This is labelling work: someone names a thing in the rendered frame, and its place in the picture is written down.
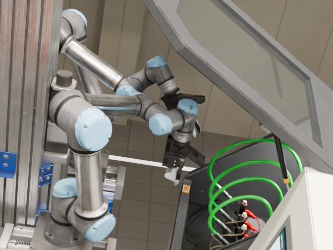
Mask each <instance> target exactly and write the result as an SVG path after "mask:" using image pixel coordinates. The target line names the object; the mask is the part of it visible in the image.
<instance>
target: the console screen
mask: <svg viewBox="0 0 333 250"><path fill-rule="evenodd" d="M265 250H293V238H292V226H291V214H289V216H288V217H287V219H286V220H285V221H284V223H283V224H282V226H281V227H280V229H279V230H278V231H277V233H276V234H275V236H274V237H273V239H272V240H271V241H270V243H269V244H268V246H267V247H266V248H265Z"/></svg>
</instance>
